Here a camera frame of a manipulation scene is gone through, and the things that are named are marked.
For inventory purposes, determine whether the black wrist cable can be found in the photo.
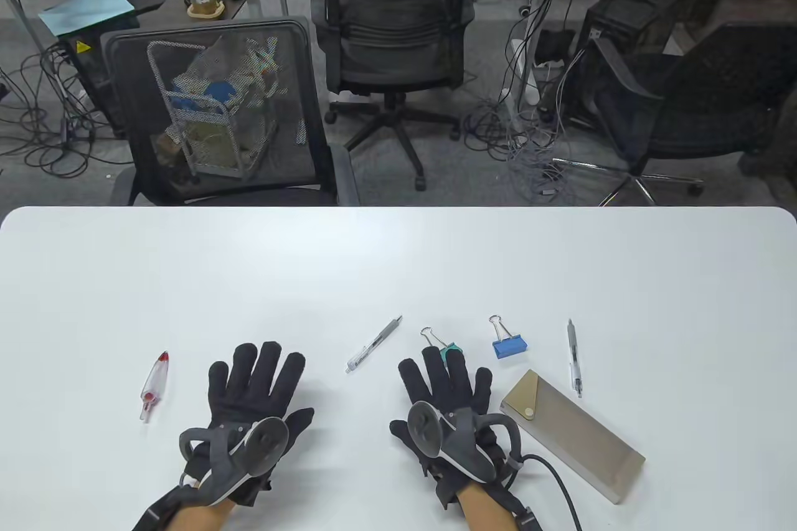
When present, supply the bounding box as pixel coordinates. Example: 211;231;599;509
520;455;584;531

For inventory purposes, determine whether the black cabinet with yellow label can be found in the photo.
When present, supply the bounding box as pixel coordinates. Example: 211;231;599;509
59;36;133;139

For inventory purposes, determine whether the green binder clip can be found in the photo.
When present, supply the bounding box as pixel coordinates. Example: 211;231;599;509
420;327;461;365

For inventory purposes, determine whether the grey floor cable bundle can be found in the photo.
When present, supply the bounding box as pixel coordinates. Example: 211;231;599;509
464;92;581;205

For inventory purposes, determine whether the person's right forearm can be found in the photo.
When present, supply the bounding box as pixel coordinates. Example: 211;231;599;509
458;484;530;531

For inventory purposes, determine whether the person's left hand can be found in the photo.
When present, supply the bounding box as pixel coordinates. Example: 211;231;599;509
181;341;315;510

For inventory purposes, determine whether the blue binder clip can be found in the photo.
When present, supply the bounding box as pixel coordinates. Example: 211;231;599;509
489;315;529;360

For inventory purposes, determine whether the person's right hand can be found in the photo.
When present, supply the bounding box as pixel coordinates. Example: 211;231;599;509
390;345;517;510

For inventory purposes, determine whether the teal flat board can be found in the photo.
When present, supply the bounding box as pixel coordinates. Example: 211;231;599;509
39;0;136;37

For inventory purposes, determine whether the black swivel office chair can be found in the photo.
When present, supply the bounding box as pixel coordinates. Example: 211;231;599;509
309;0;477;192

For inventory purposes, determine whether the person's left forearm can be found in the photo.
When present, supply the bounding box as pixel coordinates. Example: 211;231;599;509
165;497;237;531

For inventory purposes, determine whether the white wire cart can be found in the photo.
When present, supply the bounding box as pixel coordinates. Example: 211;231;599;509
147;36;281;180

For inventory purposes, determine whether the tan snap-button pencil case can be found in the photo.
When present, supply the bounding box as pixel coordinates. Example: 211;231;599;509
500;369;646;505

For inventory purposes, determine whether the black mesh-back chair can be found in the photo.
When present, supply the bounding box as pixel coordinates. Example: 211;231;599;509
101;16;361;207

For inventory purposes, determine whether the clear pen with red cap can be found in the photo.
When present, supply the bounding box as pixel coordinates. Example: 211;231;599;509
140;351;169;423

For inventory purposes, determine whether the grey tracking controller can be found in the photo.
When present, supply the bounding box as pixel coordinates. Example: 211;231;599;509
179;416;290;504
408;400;522;485

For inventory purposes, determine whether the dark chair with chrome base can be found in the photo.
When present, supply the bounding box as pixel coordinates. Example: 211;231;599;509
553;21;797;207

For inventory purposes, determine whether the grey retractable pen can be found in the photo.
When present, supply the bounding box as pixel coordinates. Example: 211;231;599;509
346;315;403;374

